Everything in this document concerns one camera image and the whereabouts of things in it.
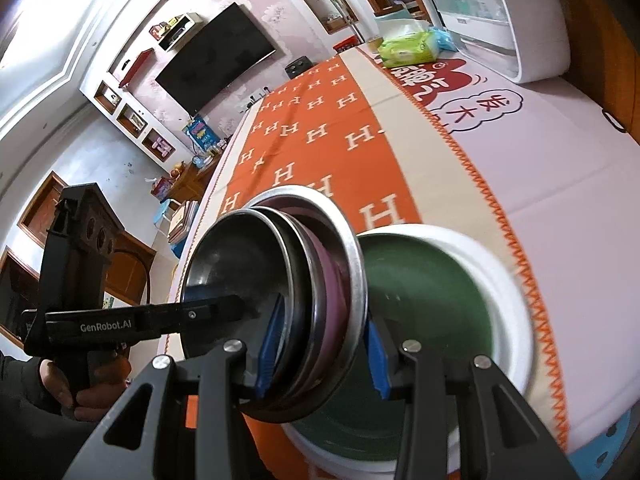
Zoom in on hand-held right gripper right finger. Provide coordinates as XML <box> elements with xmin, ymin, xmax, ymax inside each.
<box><xmin>364</xmin><ymin>317</ymin><xmax>581</xmax><ymax>480</ymax></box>

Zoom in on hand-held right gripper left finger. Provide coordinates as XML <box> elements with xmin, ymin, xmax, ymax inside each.
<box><xmin>62</xmin><ymin>294</ymin><xmax>288</xmax><ymax>480</ymax></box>

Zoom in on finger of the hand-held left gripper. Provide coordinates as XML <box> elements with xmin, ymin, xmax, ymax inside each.
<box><xmin>144</xmin><ymin>293</ymin><xmax>246</xmax><ymax>336</ymax></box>

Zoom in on deep steel bowl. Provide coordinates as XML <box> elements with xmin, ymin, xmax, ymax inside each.
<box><xmin>180</xmin><ymin>208</ymin><xmax>296</xmax><ymax>401</ymax></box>
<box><xmin>250</xmin><ymin>208</ymin><xmax>322</xmax><ymax>408</ymax></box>

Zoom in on pink bowl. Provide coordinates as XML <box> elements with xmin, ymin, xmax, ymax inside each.
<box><xmin>255</xmin><ymin>195</ymin><xmax>353</xmax><ymax>403</ymax></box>

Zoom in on wide shallow steel bowl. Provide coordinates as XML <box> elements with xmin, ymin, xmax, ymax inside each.
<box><xmin>220</xmin><ymin>185</ymin><xmax>370</xmax><ymax>426</ymax></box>

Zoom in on green plate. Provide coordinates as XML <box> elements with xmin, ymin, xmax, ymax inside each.
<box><xmin>287</xmin><ymin>237</ymin><xmax>501</xmax><ymax>463</ymax></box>

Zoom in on white plate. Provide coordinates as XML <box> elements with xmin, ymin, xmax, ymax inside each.
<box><xmin>280</xmin><ymin>223</ymin><xmax>533</xmax><ymax>478</ymax></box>

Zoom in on person's left forearm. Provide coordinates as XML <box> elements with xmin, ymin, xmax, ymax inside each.
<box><xmin>0</xmin><ymin>350</ymin><xmax>53</xmax><ymax>413</ymax></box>

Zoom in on person's left hand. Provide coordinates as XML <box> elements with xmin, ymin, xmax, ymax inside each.
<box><xmin>40</xmin><ymin>352</ymin><xmax>133</xmax><ymax>422</ymax></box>

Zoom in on stack of books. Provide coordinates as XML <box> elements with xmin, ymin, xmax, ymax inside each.
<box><xmin>167</xmin><ymin>200</ymin><xmax>201</xmax><ymax>247</ymax></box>

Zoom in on blue stool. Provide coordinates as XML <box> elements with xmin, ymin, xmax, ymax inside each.
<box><xmin>152</xmin><ymin>199</ymin><xmax>183</xmax><ymax>236</ymax></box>

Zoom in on wooden television cabinet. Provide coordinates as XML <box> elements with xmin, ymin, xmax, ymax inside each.
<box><xmin>167</xmin><ymin>157</ymin><xmax>222</xmax><ymax>206</ymax></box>

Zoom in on person's dark clothing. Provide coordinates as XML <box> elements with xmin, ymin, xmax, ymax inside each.
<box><xmin>0</xmin><ymin>400</ymin><xmax>101</xmax><ymax>480</ymax></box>

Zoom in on blue toy box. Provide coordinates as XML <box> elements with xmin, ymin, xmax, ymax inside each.
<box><xmin>182</xmin><ymin>115</ymin><xmax>221</xmax><ymax>152</ymax></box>

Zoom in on orange printed blanket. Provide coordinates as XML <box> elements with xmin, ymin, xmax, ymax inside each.
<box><xmin>157</xmin><ymin>50</ymin><xmax>568</xmax><ymax>480</ymax></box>

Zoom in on blue perforated mat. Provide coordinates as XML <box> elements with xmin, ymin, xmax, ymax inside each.
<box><xmin>565</xmin><ymin>400</ymin><xmax>636</xmax><ymax>480</ymax></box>

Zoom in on pink printed table cover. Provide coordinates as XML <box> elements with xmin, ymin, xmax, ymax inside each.
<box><xmin>370</xmin><ymin>35</ymin><xmax>640</xmax><ymax>461</ymax></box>

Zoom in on black television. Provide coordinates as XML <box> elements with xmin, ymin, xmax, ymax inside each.
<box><xmin>155</xmin><ymin>2</ymin><xmax>277</xmax><ymax>113</ymax></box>

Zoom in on black speaker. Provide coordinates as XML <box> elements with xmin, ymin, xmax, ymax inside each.
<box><xmin>284</xmin><ymin>56</ymin><xmax>313</xmax><ymax>79</ymax></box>

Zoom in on green wet wipes pack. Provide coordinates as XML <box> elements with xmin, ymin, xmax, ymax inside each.
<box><xmin>376</xmin><ymin>30</ymin><xmax>441</xmax><ymax>64</ymax></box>

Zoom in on blue wipes pack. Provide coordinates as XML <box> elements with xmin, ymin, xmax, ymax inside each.
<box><xmin>430</xmin><ymin>27</ymin><xmax>458</xmax><ymax>54</ymax></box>

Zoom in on teal tissue box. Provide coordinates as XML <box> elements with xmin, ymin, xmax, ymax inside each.
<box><xmin>375</xmin><ymin>10</ymin><xmax>431</xmax><ymax>41</ymax></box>

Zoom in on white sterilizer cabinet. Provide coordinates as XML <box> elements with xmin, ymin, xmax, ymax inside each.
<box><xmin>415</xmin><ymin>0</ymin><xmax>573</xmax><ymax>85</ymax></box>

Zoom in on black cable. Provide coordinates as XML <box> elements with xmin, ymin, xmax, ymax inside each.
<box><xmin>112</xmin><ymin>250</ymin><xmax>153</xmax><ymax>306</ymax></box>

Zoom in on white wall shelf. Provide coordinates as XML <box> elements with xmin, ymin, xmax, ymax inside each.
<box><xmin>80</xmin><ymin>10</ymin><xmax>206</xmax><ymax>162</ymax></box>

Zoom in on black metal ring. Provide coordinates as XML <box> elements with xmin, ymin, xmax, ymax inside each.
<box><xmin>602</xmin><ymin>110</ymin><xmax>629</xmax><ymax>134</ymax></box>

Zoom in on wooden furniture frame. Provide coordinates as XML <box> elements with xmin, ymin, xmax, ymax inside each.
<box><xmin>565</xmin><ymin>0</ymin><xmax>640</xmax><ymax>146</ymax></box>

